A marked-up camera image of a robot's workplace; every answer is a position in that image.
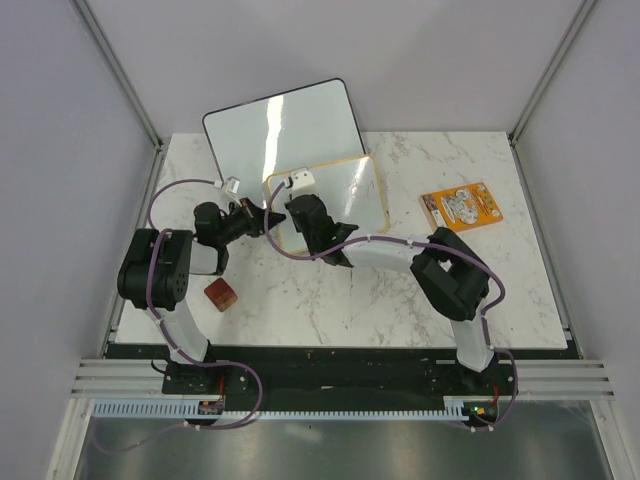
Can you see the white slotted cable duct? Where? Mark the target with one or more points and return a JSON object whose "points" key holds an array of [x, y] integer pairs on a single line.
{"points": [[202, 410]]}

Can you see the black framed whiteboard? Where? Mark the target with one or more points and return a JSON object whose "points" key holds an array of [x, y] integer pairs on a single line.
{"points": [[286, 131]]}

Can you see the red wooden block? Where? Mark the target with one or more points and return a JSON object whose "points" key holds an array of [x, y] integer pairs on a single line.
{"points": [[221, 294]]}

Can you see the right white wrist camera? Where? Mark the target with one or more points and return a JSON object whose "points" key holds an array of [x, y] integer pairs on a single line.
{"points": [[300, 182]]}

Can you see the aluminium rail frame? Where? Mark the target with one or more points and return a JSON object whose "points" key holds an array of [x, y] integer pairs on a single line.
{"points": [[532, 436]]}

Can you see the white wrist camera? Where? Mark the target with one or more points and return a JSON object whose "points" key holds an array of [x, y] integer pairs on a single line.
{"points": [[229, 186], [300, 182]]}

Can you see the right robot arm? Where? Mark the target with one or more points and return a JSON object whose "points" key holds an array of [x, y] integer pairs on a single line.
{"points": [[454, 280]]}

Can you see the orange card box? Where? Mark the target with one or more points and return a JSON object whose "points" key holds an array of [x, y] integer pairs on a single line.
{"points": [[461, 208]]}

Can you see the aluminium corner post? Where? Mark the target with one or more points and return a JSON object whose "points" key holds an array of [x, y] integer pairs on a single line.
{"points": [[580, 19], [113, 64]]}

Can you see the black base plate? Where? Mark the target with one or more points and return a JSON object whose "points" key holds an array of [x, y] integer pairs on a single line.
{"points": [[354, 378]]}

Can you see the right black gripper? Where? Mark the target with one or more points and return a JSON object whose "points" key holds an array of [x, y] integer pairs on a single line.
{"points": [[315, 198]]}

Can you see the left aluminium corner post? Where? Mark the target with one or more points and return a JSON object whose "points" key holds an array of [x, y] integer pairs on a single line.
{"points": [[113, 64]]}

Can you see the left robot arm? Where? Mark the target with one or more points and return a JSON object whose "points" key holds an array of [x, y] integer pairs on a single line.
{"points": [[154, 276]]}

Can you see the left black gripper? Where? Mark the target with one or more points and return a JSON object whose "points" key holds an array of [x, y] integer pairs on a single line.
{"points": [[254, 215]]}

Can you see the right aluminium corner post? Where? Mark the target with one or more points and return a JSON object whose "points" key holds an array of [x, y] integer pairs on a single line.
{"points": [[580, 19]]}

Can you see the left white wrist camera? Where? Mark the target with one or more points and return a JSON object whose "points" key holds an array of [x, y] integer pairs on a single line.
{"points": [[229, 186]]}

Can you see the yellow framed whiteboard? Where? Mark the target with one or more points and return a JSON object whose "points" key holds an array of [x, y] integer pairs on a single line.
{"points": [[351, 188]]}

